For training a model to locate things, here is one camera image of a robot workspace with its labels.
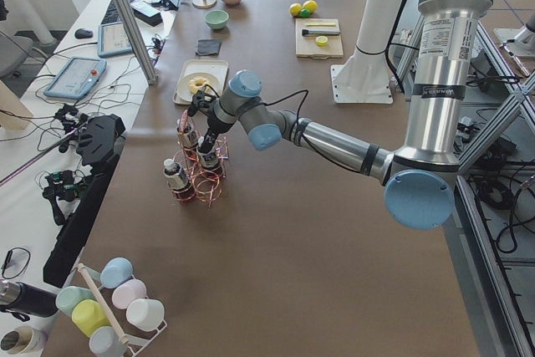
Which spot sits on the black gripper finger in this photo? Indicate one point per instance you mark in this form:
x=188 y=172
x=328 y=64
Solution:
x=202 y=143
x=211 y=142

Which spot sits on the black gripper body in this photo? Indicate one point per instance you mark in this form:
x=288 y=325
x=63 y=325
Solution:
x=211 y=135

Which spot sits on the tea bottle dark liquid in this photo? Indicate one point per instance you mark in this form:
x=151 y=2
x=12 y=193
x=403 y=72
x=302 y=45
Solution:
x=209 y=159

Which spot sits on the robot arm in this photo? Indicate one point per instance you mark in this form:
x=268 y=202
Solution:
x=419 y=177

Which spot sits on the tea bottle rear slot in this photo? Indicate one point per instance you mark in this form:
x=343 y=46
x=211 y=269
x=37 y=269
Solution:
x=187 y=136

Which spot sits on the tea bottle slot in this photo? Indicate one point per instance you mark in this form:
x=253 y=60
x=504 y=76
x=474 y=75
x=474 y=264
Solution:
x=187 y=136
x=178 y=181

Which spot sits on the tea bottle front slot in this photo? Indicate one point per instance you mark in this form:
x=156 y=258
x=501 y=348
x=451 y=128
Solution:
x=178 y=181

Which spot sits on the beige serving tray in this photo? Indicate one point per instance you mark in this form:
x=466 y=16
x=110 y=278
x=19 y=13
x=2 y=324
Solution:
x=218 y=68

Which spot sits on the white plate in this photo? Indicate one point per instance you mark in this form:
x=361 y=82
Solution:
x=183 y=93

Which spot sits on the glazed donut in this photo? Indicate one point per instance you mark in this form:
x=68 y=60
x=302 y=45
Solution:
x=197 y=83

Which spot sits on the grey folded cloth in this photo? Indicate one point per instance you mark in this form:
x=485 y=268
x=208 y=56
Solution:
x=208 y=47

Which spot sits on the green bowl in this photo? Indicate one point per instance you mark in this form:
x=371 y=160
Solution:
x=216 y=19

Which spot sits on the steel muddler black tip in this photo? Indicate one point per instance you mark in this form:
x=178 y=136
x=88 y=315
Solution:
x=319 y=32

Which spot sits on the blue teach pendant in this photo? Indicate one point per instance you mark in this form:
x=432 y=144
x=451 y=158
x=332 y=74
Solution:
x=76 y=78
x=112 y=40

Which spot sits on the half lemon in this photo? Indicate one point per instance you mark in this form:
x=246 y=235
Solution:
x=321 y=41

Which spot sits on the wooden cutting board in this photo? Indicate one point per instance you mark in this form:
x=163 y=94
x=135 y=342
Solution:
x=306 y=47

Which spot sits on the yellow plastic knife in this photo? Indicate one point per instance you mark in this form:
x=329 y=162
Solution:
x=320 y=24

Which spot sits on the yellow lemon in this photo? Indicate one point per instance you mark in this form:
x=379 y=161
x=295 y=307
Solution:
x=295 y=9
x=311 y=6

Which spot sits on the green lime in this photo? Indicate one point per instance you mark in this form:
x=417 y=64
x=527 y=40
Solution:
x=304 y=13

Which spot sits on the blue cup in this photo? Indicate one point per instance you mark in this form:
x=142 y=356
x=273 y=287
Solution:
x=115 y=272

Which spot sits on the black computer mouse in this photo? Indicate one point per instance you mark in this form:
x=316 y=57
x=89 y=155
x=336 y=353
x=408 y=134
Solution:
x=83 y=33

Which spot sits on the pink cup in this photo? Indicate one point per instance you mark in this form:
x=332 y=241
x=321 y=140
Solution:
x=127 y=292

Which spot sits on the white cup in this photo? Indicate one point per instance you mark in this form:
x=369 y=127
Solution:
x=145 y=313

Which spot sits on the mint green cup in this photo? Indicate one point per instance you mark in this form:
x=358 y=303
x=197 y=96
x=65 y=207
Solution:
x=69 y=297

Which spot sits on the yellow cup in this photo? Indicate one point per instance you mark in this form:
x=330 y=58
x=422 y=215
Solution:
x=88 y=316

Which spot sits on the grey cup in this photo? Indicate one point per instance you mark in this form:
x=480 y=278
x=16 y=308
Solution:
x=104 y=342

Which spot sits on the black thermos bottle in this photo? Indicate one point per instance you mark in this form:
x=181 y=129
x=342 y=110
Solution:
x=22 y=300

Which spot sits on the paper cup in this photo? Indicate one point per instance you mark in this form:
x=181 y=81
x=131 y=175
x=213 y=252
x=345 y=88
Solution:
x=23 y=339

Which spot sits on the copper wire bottle rack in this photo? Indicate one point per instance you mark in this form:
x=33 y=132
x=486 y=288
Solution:
x=208 y=185

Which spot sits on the black camera stand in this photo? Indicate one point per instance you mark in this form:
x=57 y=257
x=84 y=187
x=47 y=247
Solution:
x=76 y=204

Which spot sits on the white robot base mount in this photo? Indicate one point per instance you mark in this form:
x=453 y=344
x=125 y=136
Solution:
x=365 y=76

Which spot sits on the white wire cup rack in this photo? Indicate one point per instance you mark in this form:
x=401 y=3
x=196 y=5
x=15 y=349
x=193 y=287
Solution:
x=135 y=339

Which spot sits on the aluminium frame post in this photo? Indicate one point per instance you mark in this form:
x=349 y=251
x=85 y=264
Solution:
x=136 y=40

